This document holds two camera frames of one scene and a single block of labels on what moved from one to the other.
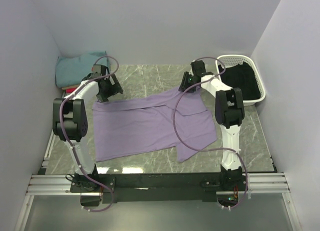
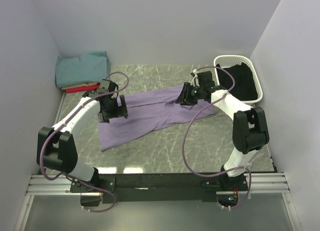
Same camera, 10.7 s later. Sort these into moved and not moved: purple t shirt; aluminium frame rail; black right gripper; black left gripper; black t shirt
Moved: black left gripper; purple t shirt; black right gripper
Not moved: aluminium frame rail; black t shirt
